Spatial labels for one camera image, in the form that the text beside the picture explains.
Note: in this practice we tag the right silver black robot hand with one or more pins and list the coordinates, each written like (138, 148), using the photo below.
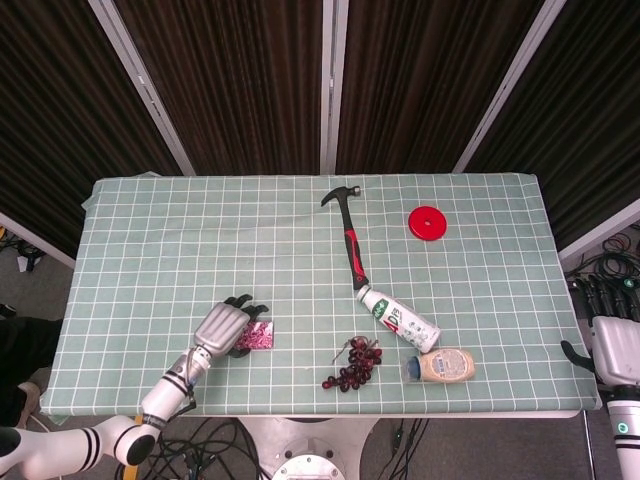
(617, 350)

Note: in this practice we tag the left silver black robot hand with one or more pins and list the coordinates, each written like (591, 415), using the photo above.
(222, 327)

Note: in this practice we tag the pink patterned box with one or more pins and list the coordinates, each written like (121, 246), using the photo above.
(260, 337)

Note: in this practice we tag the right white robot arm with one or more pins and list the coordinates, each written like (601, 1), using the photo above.
(625, 430)

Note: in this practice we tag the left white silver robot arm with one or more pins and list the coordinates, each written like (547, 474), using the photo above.
(165, 390)

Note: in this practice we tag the green checked tablecloth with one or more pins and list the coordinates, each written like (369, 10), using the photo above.
(250, 240)

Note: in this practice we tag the dark red grape bunch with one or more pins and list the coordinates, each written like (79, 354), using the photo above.
(357, 362)

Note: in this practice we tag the black red claw hammer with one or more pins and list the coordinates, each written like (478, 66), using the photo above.
(354, 250)

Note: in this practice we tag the mayonnaise squeeze bottle blue cap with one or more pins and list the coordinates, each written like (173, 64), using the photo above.
(442, 365)

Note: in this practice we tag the white AD drink bottle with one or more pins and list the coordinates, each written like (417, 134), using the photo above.
(400, 320)

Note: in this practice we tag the black trouser leg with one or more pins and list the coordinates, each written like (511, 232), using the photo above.
(27, 345)

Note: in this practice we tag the beige shoe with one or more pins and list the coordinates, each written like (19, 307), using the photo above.
(31, 402)

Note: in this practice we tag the dark ribbed partition panel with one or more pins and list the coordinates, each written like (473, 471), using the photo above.
(430, 85)
(55, 115)
(235, 85)
(590, 130)

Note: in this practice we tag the red round disc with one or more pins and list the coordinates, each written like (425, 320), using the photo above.
(428, 223)

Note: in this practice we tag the white frame rail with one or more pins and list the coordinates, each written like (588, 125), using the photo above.
(35, 239)
(600, 230)

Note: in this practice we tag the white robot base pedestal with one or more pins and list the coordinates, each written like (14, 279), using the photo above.
(305, 450)

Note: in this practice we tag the white frame post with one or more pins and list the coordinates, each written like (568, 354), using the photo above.
(150, 95)
(510, 95)
(333, 85)

